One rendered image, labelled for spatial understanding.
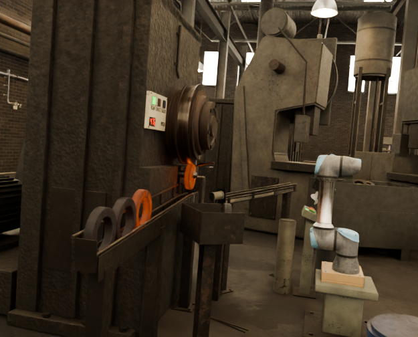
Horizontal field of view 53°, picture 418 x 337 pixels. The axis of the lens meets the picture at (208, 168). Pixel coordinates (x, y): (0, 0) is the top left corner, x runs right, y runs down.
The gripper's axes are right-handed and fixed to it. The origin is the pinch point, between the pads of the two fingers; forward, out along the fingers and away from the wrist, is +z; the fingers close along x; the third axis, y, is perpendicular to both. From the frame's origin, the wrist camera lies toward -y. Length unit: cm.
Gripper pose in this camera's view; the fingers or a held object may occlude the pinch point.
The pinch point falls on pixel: (316, 203)
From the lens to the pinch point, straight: 301.9
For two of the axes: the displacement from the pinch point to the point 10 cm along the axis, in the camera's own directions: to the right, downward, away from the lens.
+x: -2.2, 0.4, -9.8
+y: -8.9, -4.2, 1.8
